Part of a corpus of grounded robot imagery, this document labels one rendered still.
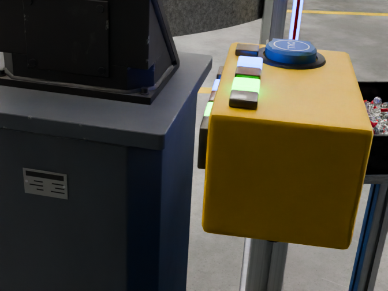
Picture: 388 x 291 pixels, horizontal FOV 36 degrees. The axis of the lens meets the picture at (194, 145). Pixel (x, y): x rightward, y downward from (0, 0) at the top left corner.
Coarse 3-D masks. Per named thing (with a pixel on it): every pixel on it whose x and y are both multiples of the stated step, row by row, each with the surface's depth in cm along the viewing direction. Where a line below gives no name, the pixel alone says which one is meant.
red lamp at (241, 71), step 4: (236, 68) 42; (240, 68) 42; (244, 68) 42; (248, 68) 42; (252, 68) 42; (256, 68) 42; (236, 72) 41; (240, 72) 41; (244, 72) 41; (248, 72) 41; (252, 72) 41; (256, 72) 41; (260, 72) 41; (236, 76) 41; (240, 76) 41; (244, 76) 41; (248, 76) 41; (252, 76) 41; (256, 76) 41; (260, 76) 41
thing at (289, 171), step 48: (288, 96) 39; (336, 96) 39; (240, 144) 36; (288, 144) 36; (336, 144) 36; (240, 192) 38; (288, 192) 37; (336, 192) 37; (288, 240) 39; (336, 240) 38
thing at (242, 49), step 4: (240, 44) 47; (244, 44) 47; (248, 44) 47; (252, 44) 47; (236, 48) 46; (240, 48) 46; (244, 48) 46; (248, 48) 46; (252, 48) 46; (256, 48) 46; (236, 52) 46; (240, 52) 46; (244, 52) 46; (248, 52) 46; (252, 52) 46; (256, 52) 46; (248, 56) 46; (252, 56) 46; (256, 56) 46
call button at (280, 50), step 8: (272, 40) 47; (280, 40) 47; (288, 40) 47; (296, 40) 47; (272, 48) 45; (280, 48) 45; (288, 48) 45; (296, 48) 45; (304, 48) 45; (312, 48) 46; (264, 56) 46; (272, 56) 45; (280, 56) 45; (288, 56) 44; (296, 56) 44; (304, 56) 44; (312, 56) 45
